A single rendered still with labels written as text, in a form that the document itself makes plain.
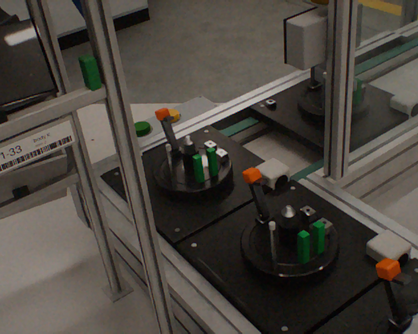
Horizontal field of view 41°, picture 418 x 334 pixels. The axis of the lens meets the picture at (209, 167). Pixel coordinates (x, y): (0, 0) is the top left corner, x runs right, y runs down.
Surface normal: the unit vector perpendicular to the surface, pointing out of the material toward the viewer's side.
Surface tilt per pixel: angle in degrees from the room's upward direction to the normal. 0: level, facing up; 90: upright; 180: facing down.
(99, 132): 0
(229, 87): 0
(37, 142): 90
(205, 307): 0
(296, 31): 90
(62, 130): 90
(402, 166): 90
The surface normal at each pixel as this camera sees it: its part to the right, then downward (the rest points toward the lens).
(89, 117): -0.10, -0.80
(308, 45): 0.59, 0.43
